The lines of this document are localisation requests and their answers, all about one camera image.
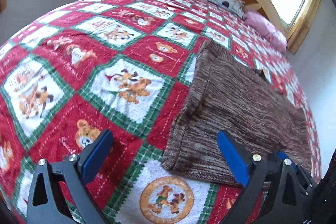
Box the brown knitted sweater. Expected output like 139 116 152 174
161 39 312 185

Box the red green teddy quilt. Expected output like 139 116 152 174
1 0 321 223

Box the pink pillow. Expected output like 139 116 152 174
244 10 286 53

